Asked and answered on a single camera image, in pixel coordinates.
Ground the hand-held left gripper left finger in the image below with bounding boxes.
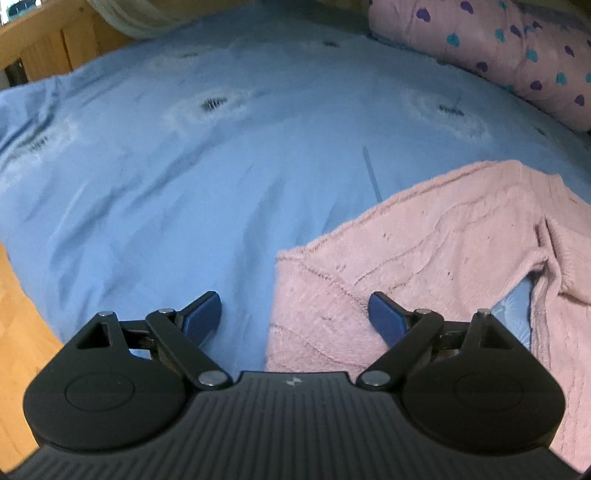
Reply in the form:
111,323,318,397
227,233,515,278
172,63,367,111
65,291,233,390

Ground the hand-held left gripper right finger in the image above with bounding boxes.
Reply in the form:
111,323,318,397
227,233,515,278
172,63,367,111
355,291,525,391

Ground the pink knitted sweater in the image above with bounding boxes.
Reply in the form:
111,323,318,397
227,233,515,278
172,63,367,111
265,159,591,474

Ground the blue bed sheet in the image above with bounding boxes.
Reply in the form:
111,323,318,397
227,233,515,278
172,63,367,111
0,4,591,372

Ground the pink heart-patterned pillow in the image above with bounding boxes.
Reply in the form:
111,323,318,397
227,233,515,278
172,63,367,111
367,0,591,134

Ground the sheer beige curtain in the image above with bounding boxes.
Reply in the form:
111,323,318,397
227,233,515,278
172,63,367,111
87,0,264,40

